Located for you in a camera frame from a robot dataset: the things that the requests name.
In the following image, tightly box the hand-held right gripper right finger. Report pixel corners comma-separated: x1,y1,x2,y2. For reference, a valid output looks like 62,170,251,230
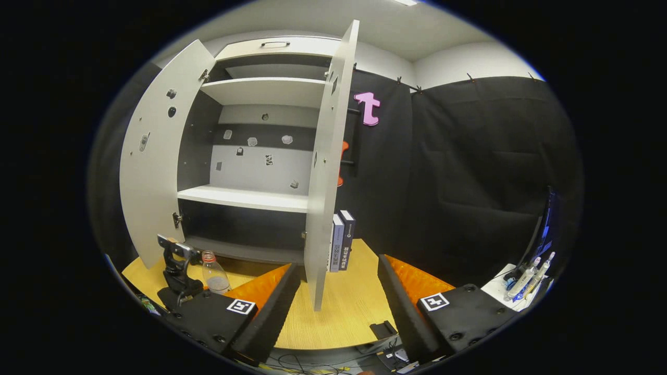
377,254,519,365

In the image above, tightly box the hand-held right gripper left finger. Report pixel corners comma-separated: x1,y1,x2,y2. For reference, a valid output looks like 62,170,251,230
164,262,302,365

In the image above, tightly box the clear plastic water bottle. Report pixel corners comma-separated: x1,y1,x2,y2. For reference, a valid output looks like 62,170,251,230
201,251,231,295

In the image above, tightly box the white cabinet door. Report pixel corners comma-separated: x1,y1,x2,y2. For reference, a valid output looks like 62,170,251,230
304,20,361,312
119,39,217,270

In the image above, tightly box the small black holder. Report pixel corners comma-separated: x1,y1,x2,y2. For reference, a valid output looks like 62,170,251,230
369,320,399,342

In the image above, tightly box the pale blue book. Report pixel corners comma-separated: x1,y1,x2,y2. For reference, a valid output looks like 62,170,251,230
328,214,345,272

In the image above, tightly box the dark book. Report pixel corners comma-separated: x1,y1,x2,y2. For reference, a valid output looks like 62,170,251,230
339,209,356,271

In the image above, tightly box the white cabinet shelf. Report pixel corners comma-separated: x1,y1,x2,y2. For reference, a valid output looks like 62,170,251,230
177,185,311,214
200,77,328,109

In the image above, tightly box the clear spray bottle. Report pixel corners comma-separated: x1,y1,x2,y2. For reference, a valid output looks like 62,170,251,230
524,252,556,300
503,256,542,303

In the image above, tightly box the computer monitor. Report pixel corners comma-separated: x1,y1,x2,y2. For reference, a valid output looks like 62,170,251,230
516,185,563,279

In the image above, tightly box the black backdrop cloth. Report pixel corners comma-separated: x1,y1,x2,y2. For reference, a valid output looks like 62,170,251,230
86,62,584,290

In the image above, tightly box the white cabinet drawer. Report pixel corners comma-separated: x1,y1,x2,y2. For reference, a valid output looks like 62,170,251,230
215,36,342,62

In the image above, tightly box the white cabinet frame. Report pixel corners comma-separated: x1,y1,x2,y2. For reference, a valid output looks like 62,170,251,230
175,36,342,265

